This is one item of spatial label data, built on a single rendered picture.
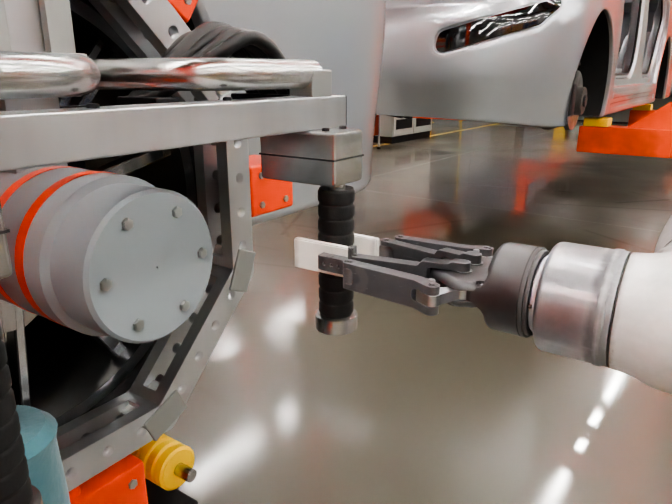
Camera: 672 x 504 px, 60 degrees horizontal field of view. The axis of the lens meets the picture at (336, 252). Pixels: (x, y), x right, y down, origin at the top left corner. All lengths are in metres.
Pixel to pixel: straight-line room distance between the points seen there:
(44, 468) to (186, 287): 0.17
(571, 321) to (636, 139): 3.52
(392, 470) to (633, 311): 1.25
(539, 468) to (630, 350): 1.28
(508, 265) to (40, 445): 0.38
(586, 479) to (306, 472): 0.72
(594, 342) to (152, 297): 0.34
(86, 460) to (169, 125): 0.41
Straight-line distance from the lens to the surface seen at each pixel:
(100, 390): 0.80
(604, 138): 3.97
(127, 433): 0.73
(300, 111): 0.53
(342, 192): 0.55
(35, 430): 0.52
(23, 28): 0.60
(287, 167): 0.56
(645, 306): 0.44
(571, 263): 0.46
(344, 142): 0.54
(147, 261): 0.48
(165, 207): 0.49
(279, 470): 1.63
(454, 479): 1.63
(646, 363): 0.45
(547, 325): 0.46
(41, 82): 0.38
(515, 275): 0.47
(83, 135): 0.39
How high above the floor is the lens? 1.00
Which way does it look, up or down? 17 degrees down
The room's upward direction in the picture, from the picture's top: straight up
